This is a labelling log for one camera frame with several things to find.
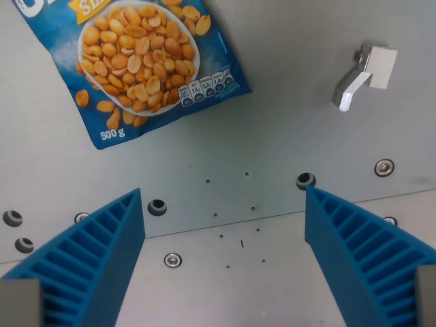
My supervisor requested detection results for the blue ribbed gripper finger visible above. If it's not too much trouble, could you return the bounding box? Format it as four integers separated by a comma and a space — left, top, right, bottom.
0, 187, 146, 327
304, 185, 436, 327

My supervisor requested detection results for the blue peanut snack bag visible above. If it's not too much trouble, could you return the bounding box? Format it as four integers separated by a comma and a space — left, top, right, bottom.
12, 0, 253, 151

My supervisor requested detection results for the white metal angle bracket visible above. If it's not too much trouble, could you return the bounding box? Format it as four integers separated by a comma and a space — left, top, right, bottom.
332, 43, 399, 113

